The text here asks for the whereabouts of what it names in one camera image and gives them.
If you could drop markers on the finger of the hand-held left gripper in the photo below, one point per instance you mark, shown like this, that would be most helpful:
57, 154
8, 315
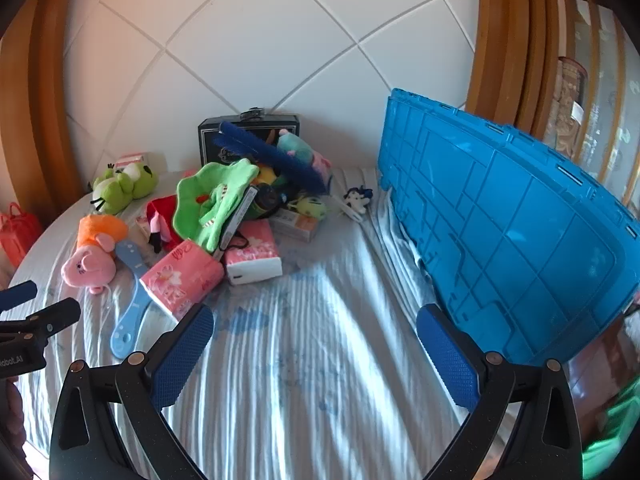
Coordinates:
17, 295
55, 315

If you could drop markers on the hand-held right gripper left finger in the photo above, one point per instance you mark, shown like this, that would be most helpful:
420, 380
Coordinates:
182, 355

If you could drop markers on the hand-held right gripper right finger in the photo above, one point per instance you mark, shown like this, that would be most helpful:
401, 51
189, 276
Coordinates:
447, 360

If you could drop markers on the blue plastic crate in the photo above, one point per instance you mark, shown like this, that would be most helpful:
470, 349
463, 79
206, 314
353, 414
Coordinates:
500, 210

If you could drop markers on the black tape roll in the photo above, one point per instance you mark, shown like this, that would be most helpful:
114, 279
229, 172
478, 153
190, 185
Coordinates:
265, 210

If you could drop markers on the green one-eyed monster plush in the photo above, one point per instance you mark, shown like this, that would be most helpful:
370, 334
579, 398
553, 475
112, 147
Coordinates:
310, 207

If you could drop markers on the blue bottle brush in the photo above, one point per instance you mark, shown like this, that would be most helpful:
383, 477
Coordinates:
270, 152

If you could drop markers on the person's left hand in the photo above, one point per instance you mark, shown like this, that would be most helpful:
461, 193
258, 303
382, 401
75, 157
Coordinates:
10, 410

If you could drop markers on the red bag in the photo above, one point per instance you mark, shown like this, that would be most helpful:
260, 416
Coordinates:
15, 240

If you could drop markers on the pink pig plush orange dress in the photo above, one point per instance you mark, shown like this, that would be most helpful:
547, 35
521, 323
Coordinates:
90, 260

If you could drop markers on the pink tissue pack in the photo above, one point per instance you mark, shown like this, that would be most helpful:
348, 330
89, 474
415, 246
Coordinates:
180, 280
252, 252

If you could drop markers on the light blue plastic paddle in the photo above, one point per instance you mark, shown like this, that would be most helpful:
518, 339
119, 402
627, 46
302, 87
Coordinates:
131, 260

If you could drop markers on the striped white bed sheet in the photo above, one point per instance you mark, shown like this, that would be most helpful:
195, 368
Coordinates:
310, 340

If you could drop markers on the pink pig plush red dress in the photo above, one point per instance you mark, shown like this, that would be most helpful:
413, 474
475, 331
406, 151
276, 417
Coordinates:
165, 208

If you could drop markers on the green frog plush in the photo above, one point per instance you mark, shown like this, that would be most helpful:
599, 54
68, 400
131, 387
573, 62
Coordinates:
130, 180

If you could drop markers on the orange white tissue pack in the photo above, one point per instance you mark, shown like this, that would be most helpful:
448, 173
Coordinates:
295, 227

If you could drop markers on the green plush frog hat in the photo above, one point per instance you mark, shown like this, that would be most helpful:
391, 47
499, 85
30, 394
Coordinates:
210, 185

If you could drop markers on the small pink white box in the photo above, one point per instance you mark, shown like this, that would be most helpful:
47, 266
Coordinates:
131, 158

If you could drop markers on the white mouse plush blue bow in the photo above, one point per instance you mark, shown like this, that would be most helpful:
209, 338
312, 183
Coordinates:
356, 200

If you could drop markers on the green plastic object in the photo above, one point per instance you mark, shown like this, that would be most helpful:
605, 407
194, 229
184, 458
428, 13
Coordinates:
615, 440

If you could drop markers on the yellow duck plush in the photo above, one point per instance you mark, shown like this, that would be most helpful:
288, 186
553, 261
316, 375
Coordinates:
265, 176

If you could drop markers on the black gift box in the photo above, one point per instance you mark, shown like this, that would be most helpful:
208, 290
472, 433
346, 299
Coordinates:
212, 135

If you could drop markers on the pink pig plush teal dress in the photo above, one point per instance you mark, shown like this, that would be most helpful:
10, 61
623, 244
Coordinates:
295, 147

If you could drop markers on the beige patterned box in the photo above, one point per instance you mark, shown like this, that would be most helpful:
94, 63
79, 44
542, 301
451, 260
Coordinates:
570, 100

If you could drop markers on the wooden glass door cabinet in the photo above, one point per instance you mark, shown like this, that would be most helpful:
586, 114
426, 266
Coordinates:
600, 85

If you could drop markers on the white padded wooden headboard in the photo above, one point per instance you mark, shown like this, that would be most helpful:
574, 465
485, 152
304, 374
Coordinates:
275, 35

